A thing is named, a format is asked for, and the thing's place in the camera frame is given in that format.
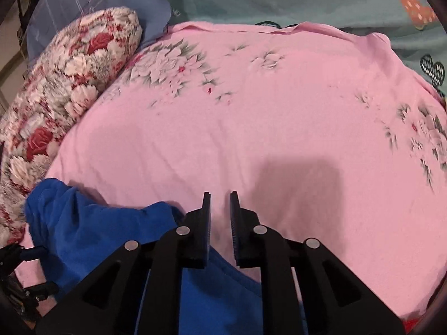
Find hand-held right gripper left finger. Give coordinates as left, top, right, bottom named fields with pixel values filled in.
left=35, top=191, right=213, bottom=335

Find blue and red pants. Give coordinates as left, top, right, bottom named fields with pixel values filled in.
left=24, top=178, right=308, bottom=335

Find pink floral blanket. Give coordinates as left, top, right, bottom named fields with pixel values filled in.
left=16, top=21, right=447, bottom=322

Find red and white floral pillow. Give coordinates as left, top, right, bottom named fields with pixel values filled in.
left=0, top=6, right=144, bottom=245

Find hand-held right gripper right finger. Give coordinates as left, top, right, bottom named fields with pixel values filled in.
left=229, top=191, right=407, bottom=335

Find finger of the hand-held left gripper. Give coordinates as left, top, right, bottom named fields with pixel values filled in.
left=18, top=246, right=47, bottom=262
left=24, top=282, right=60, bottom=300

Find blue plaid pillow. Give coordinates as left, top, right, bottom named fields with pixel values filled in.
left=26, top=0, right=180, bottom=63

